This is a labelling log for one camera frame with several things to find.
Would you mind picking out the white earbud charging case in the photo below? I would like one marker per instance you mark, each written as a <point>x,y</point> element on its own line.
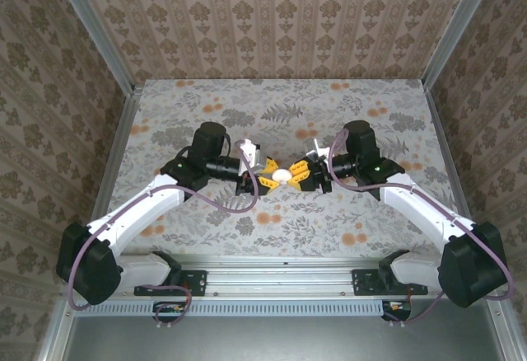
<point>282,175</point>

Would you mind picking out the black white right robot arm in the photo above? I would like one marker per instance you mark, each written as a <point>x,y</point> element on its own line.
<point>420,208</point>

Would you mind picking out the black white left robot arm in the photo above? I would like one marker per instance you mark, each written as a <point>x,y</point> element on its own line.
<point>131,217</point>

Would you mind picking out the floral table cover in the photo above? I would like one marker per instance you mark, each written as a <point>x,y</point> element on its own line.
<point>288,101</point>

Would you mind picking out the black electronics connector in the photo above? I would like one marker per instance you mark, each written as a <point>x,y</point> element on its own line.
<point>169,309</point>
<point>397,308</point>

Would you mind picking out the grey metal sheet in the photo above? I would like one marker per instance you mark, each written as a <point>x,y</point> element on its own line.
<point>288,340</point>

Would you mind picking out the aluminium side rail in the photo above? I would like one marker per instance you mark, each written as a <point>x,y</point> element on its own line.
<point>119,146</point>
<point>449,151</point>

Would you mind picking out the aluminium front rail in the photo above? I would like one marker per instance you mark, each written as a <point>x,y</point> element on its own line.
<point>280,276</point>

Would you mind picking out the aluminium corner post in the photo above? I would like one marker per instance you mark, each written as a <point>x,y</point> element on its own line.
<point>94,31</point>
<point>453,27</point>

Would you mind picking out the aluminium lower frame rail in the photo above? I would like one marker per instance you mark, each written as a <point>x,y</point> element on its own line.
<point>504,328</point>
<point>53,332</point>

